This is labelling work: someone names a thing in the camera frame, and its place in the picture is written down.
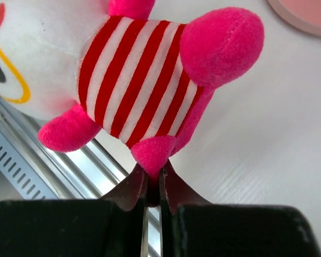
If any white slotted cable duct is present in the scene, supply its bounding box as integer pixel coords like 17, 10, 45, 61
0, 132, 57, 200

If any white pink plush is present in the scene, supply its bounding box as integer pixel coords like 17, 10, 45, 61
0, 1, 264, 180

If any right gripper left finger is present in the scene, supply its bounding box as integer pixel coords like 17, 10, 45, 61
0, 166, 148, 256

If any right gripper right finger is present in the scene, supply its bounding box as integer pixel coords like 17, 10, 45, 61
159, 163, 321, 257

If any aluminium mounting rail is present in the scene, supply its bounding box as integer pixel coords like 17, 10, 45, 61
0, 98, 161, 256

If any pink three-tier shelf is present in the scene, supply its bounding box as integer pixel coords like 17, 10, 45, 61
268, 0, 321, 37

